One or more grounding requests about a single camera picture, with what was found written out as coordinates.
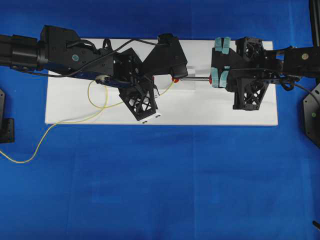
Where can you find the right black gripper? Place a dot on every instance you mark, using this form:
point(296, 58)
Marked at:
point(251, 64)

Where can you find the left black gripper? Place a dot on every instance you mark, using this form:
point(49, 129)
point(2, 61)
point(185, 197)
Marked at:
point(167, 58)

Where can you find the red handled soldering iron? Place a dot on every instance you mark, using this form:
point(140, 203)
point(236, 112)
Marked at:
point(195, 78)

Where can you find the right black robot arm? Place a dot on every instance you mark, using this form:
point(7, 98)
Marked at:
point(298, 62)

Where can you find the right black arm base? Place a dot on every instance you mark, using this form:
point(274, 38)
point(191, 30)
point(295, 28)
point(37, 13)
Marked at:
point(311, 111)

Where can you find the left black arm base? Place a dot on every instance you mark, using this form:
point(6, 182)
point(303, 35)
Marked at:
point(7, 127)

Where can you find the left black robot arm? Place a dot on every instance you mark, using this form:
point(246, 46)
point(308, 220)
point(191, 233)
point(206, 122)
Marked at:
point(63, 52)

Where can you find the small white raised plate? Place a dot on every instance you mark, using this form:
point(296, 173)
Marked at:
point(201, 74)

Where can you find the large white base board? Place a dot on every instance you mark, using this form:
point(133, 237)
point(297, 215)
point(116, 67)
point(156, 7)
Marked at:
point(70, 99)

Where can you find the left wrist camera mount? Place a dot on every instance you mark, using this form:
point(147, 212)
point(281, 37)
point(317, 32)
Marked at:
point(142, 105)

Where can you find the black frame post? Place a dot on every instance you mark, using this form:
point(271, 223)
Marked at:
point(314, 13)

